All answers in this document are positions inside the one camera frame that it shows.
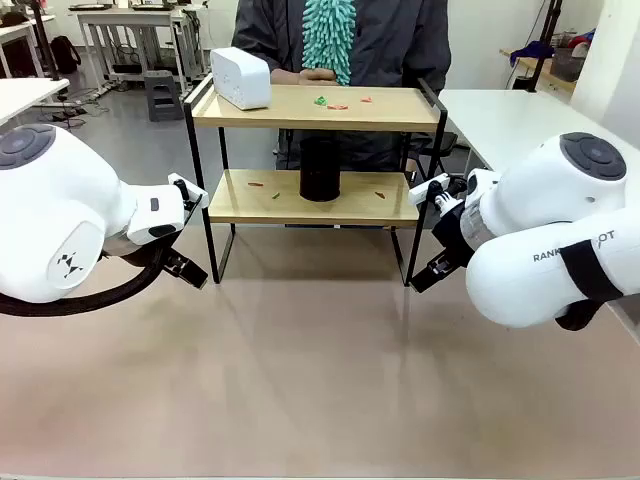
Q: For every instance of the black stand pole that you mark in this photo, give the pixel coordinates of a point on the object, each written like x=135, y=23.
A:
x=45, y=45

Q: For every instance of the person's right hand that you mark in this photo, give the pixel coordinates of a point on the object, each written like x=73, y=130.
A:
x=285, y=76

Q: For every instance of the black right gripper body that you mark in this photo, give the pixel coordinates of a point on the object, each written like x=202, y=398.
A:
x=452, y=235

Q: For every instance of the grey plastic step stool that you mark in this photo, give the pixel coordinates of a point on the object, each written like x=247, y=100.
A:
x=164, y=95

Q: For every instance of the teal chenille duster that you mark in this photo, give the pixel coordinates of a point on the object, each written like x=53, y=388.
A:
x=327, y=35

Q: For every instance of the white rectangular box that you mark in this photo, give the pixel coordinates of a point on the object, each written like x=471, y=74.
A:
x=242, y=77

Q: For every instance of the white desk grey frame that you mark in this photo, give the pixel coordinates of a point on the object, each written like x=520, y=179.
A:
x=125, y=17

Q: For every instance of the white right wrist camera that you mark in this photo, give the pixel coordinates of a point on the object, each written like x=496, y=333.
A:
x=425, y=190

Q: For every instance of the black mesh cylinder cup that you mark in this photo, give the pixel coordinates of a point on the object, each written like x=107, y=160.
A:
x=320, y=170

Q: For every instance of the white desk with black bag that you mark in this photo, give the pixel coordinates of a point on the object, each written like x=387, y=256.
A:
x=22, y=35

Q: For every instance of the wooden bench table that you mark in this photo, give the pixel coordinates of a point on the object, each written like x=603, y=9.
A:
x=542, y=70

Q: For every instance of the person's left hand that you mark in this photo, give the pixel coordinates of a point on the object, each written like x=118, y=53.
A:
x=317, y=75

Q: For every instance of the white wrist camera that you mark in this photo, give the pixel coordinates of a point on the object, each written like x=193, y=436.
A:
x=186, y=186
x=425, y=190

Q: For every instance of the crumpled green paper scrap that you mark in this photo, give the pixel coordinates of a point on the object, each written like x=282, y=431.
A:
x=319, y=100

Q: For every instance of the dark mesh basket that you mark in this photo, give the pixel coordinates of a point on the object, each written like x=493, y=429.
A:
x=567, y=62

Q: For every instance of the white side table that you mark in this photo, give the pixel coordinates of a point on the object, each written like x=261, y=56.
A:
x=25, y=95

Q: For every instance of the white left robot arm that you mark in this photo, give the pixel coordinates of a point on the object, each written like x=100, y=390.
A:
x=50, y=200

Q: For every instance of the black camera stand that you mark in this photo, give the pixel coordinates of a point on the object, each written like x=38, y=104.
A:
x=542, y=45

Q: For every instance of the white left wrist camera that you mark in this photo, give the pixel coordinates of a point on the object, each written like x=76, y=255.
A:
x=186, y=186

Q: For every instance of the black chair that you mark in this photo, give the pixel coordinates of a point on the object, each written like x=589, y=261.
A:
x=442, y=145

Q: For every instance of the person in dark grey jacket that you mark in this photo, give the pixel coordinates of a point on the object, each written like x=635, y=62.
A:
x=395, y=40

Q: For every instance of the blue cloth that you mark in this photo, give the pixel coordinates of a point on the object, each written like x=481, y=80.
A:
x=532, y=51

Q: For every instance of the large white table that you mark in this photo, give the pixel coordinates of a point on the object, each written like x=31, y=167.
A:
x=500, y=120

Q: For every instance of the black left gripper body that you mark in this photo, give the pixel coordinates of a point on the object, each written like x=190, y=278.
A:
x=169, y=254

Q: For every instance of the two-tier wood shelf black frame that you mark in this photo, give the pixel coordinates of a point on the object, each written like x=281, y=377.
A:
x=310, y=117

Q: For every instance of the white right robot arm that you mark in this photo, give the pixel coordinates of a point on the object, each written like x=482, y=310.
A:
x=550, y=200

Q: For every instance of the black backpack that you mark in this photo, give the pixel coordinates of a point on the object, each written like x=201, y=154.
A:
x=65, y=55

